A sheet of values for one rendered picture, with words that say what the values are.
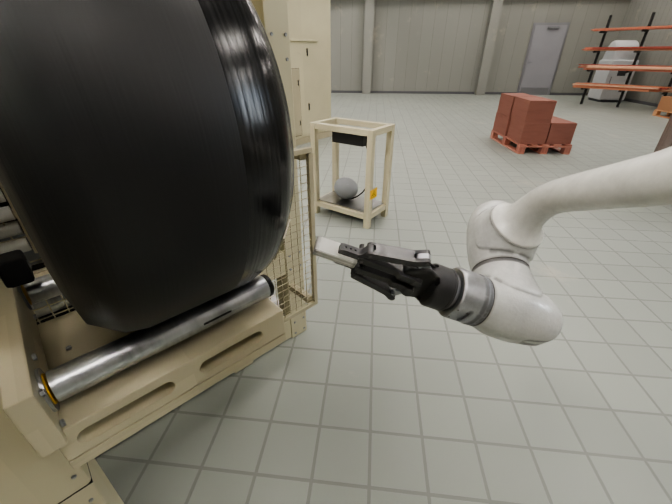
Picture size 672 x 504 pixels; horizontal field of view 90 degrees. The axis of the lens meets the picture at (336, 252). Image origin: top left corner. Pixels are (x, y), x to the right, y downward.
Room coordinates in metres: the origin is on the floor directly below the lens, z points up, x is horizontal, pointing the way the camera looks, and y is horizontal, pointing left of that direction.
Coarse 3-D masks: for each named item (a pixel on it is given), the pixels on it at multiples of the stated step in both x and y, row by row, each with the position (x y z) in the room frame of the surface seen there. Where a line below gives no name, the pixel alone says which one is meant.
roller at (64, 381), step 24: (240, 288) 0.48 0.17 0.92; (264, 288) 0.50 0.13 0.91; (192, 312) 0.42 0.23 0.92; (216, 312) 0.43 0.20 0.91; (144, 336) 0.37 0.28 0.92; (168, 336) 0.38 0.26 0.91; (72, 360) 0.32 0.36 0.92; (96, 360) 0.32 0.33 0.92; (120, 360) 0.33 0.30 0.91; (48, 384) 0.29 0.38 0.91; (72, 384) 0.29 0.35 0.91
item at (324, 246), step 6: (318, 240) 0.46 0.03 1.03; (324, 240) 0.47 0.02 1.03; (330, 240) 0.47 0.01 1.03; (318, 246) 0.45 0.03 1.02; (324, 246) 0.46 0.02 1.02; (330, 246) 0.46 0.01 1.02; (336, 246) 0.46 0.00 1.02; (318, 252) 0.45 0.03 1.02; (324, 252) 0.45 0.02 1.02; (330, 252) 0.45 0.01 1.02; (336, 252) 0.45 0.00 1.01; (336, 258) 0.45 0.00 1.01; (342, 258) 0.45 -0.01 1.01; (348, 258) 0.45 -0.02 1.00; (354, 264) 0.45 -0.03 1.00
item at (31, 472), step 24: (0, 408) 0.29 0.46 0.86; (0, 432) 0.28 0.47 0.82; (0, 456) 0.27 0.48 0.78; (24, 456) 0.28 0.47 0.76; (48, 456) 0.30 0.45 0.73; (0, 480) 0.26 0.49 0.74; (24, 480) 0.27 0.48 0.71; (48, 480) 0.28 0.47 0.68; (72, 480) 0.30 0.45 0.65; (96, 480) 0.33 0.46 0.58
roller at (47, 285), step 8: (40, 280) 0.51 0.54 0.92; (48, 280) 0.51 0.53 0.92; (24, 288) 0.50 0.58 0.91; (32, 288) 0.49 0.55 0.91; (40, 288) 0.50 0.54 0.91; (48, 288) 0.50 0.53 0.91; (56, 288) 0.51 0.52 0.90; (32, 296) 0.49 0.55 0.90; (40, 296) 0.49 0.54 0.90; (48, 296) 0.50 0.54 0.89
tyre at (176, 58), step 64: (0, 0) 0.30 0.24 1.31; (64, 0) 0.32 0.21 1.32; (128, 0) 0.35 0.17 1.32; (192, 0) 0.39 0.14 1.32; (0, 64) 0.28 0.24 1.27; (64, 64) 0.29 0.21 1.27; (128, 64) 0.32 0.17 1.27; (192, 64) 0.36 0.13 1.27; (256, 64) 0.41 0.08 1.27; (0, 128) 0.27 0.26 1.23; (64, 128) 0.27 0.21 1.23; (128, 128) 0.30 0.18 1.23; (192, 128) 0.33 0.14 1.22; (256, 128) 0.38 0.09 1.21; (64, 192) 0.26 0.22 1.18; (128, 192) 0.28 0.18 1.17; (192, 192) 0.32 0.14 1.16; (256, 192) 0.37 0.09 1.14; (64, 256) 0.27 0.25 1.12; (128, 256) 0.28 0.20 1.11; (192, 256) 0.32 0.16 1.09; (256, 256) 0.39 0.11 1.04; (128, 320) 0.30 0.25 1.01
